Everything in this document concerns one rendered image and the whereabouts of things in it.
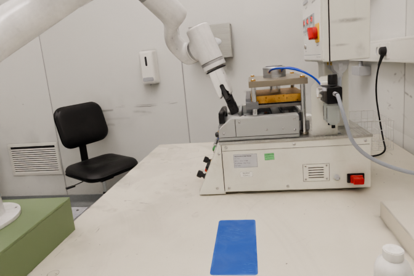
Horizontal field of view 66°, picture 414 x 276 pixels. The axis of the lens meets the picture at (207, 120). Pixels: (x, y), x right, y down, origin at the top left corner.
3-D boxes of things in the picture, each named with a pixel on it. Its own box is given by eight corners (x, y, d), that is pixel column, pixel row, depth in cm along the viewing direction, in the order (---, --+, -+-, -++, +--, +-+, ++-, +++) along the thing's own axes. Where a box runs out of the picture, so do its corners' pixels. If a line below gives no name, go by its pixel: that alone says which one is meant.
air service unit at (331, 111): (332, 120, 98) (331, 71, 95) (345, 131, 83) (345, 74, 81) (314, 121, 98) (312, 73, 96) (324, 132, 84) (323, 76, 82)
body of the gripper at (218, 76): (207, 70, 120) (219, 97, 121) (202, 71, 110) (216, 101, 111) (225, 61, 118) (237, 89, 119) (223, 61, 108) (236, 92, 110)
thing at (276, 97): (296, 97, 122) (295, 72, 121) (306, 105, 101) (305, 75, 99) (251, 100, 125) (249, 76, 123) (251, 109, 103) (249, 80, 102)
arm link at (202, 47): (195, 68, 114) (214, 58, 108) (179, 34, 112) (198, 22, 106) (207, 63, 120) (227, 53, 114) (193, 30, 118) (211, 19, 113)
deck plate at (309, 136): (340, 116, 128) (340, 113, 128) (373, 137, 95) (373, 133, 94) (226, 122, 135) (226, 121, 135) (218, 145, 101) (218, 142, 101)
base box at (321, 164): (340, 157, 131) (339, 116, 128) (375, 195, 95) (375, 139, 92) (211, 162, 139) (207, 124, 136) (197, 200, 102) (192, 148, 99)
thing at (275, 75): (313, 95, 124) (312, 61, 122) (332, 106, 94) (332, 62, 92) (250, 99, 128) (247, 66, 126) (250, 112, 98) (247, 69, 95)
